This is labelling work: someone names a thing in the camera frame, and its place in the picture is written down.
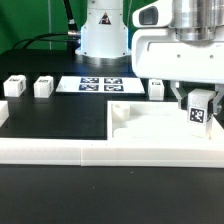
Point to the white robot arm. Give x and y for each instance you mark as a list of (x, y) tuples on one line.
[(104, 37)]

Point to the white U-shaped obstacle fence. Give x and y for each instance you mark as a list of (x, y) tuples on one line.
[(207, 152)]

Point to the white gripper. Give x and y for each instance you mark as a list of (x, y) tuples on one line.
[(181, 40)]

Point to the white marker tag plate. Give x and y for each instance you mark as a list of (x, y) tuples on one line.
[(78, 84)]

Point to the white square table top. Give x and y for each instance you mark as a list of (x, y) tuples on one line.
[(136, 120)]

